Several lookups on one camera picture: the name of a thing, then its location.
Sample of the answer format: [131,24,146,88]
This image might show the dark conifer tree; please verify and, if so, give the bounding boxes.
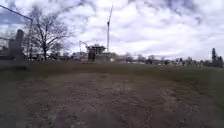
[210,47,224,69]

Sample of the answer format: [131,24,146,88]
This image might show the grey tower building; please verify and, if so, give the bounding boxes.
[7,29,28,62]

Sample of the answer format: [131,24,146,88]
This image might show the tall construction crane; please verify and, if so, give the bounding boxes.
[105,4,114,54]

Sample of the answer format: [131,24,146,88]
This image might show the distant row of trees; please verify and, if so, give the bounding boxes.
[116,53,212,67]

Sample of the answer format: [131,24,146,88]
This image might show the large bare tree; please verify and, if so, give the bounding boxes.
[23,8,75,62]

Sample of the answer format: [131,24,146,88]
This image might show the building under construction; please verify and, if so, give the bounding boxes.
[85,43,116,64]

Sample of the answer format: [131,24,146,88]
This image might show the patchy grass field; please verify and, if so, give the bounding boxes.
[0,60,224,128]

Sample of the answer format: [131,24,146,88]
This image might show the overhead wires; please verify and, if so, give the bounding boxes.
[0,4,34,22]

